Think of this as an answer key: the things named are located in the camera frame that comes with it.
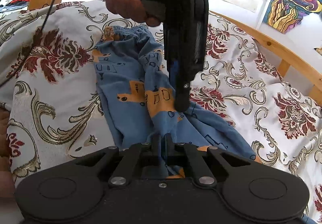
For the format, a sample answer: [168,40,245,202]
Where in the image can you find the red blue cloth item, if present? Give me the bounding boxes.
[1,0,30,14]

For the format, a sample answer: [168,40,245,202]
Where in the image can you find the black cable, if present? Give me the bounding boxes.
[0,0,85,87]

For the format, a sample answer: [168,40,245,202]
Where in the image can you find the wooden bed frame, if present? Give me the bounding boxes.
[29,0,321,105]

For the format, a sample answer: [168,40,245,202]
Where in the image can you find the yellow swirl wall drawing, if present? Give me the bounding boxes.
[262,0,321,34]

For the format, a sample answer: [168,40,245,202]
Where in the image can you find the blue orange patterned pants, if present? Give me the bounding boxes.
[91,25,263,180]

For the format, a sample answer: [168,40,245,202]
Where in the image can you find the white floral bedspread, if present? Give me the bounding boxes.
[1,1,321,223]

